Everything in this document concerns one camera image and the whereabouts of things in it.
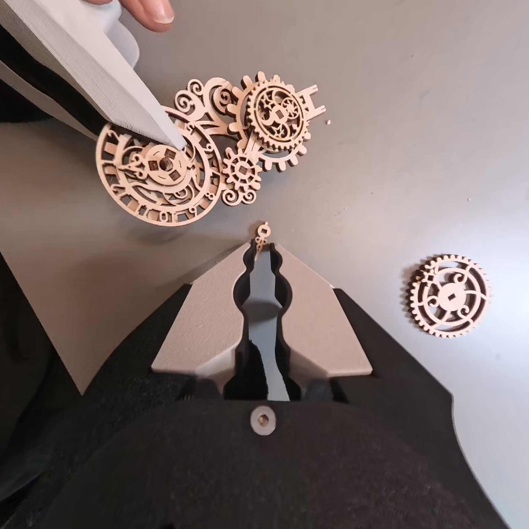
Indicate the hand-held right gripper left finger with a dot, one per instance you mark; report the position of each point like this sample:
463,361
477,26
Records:
198,322

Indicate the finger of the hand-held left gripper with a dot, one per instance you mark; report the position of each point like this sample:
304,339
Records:
41,99
82,62

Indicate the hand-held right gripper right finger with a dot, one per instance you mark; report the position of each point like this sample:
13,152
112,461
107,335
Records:
326,326

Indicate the wooden gear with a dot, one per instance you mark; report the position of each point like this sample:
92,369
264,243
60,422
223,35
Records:
418,299

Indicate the small wooden clock hand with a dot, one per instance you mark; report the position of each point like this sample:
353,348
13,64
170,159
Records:
263,231

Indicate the wooden gear clock model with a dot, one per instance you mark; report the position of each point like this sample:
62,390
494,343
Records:
159,179

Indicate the grey desk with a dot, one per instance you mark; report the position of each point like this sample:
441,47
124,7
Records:
372,165

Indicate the person's black jacket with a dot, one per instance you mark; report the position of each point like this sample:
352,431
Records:
24,372

